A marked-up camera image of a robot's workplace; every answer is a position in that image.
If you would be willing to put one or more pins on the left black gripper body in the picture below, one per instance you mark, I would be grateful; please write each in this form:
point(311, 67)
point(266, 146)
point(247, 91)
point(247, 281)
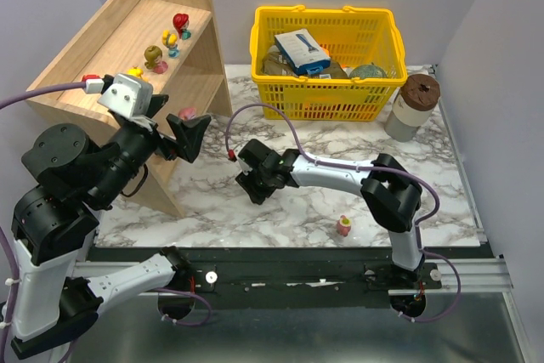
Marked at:
point(162, 146)

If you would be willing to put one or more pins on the grey cup brown lid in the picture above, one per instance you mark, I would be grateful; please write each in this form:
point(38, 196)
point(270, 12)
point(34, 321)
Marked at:
point(412, 106)

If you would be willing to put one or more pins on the pink pig toy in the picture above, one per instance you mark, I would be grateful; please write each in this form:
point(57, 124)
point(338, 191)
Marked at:
point(187, 113)

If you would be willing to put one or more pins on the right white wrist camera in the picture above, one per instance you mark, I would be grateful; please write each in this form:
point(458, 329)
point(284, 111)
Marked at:
point(245, 168)

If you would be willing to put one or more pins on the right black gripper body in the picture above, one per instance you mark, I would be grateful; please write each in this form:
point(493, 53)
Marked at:
point(253, 173)

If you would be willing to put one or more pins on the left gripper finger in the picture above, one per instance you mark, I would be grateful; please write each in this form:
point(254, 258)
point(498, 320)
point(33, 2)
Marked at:
point(157, 101)
point(188, 136)

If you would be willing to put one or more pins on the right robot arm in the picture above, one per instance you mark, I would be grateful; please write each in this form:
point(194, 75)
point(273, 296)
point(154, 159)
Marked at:
point(392, 198)

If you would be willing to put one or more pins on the black mounting rail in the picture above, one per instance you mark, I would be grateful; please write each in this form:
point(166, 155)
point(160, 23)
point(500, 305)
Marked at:
point(296, 278)

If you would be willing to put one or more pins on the pink green toy figure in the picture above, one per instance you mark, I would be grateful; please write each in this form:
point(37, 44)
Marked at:
point(343, 226)

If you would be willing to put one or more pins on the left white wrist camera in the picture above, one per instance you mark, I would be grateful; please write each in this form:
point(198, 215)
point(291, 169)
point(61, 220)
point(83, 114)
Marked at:
point(127, 96)

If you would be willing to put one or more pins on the green round melon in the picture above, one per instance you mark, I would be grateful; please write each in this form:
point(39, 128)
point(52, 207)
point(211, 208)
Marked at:
point(368, 71)

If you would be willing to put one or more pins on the blue white razor box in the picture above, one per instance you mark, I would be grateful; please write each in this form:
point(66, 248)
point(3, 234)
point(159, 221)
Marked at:
point(302, 52)

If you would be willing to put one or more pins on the yellow rubber duck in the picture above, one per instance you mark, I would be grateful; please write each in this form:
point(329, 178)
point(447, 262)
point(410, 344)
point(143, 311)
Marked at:
point(137, 72)

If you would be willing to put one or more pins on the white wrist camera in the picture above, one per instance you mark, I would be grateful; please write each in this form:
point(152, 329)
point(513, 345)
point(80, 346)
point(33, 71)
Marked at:
point(245, 168)
point(127, 96)

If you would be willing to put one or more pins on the yellow plastic basket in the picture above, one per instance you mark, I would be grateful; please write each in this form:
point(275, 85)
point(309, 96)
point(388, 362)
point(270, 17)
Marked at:
point(353, 37)

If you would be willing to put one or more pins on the red haired mermaid toy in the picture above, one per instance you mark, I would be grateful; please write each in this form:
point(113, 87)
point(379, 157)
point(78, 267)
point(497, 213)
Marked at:
point(181, 25)

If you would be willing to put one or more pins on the brown hat duck toy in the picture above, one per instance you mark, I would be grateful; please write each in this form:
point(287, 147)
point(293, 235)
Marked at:
point(154, 60)

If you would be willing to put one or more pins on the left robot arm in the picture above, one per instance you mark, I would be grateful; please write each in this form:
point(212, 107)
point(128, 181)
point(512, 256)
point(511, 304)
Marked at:
point(76, 178)

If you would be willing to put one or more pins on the yellow blue duck toy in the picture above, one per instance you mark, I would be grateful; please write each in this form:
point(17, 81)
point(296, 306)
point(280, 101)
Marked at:
point(170, 41)

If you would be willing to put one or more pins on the brown paper package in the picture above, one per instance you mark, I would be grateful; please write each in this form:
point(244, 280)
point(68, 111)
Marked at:
point(276, 64)

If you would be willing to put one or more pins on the wooden shelf unit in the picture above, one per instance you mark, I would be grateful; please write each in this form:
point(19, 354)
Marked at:
point(113, 41)

